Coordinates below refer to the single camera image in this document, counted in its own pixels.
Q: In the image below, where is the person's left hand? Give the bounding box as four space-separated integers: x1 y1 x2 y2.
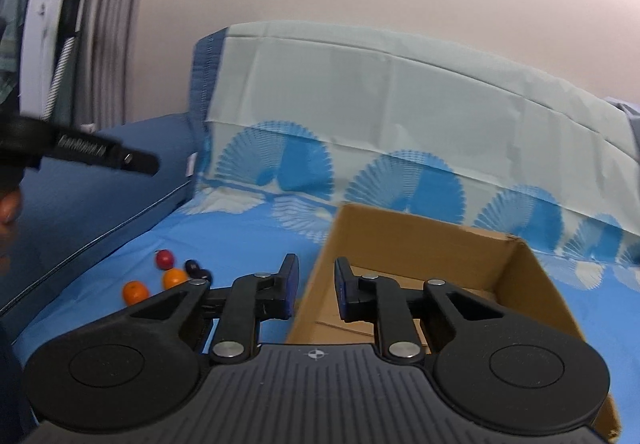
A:
0 189 25 275

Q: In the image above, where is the coiled grey cable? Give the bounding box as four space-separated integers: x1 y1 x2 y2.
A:
43 36 76 120

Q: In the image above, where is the person's dark clothing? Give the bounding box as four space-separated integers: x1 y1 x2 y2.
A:
0 324 32 444

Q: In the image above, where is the light blue blanket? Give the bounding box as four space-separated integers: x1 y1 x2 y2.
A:
602 97 640 150

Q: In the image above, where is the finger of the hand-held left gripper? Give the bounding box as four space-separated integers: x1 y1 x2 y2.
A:
39 123 160 176

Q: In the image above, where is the blue denim pillow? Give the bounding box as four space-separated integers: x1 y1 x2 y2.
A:
189 27 232 205

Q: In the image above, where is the blue fan print bedsheet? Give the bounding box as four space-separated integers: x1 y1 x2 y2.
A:
10 22 640 444

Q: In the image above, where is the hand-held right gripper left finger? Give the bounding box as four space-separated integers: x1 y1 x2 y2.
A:
120 253 301 366

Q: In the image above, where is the brown cardboard box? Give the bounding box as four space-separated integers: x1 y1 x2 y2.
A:
286 202 622 442

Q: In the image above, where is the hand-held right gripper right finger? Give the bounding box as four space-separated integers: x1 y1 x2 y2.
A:
334 257 506 366

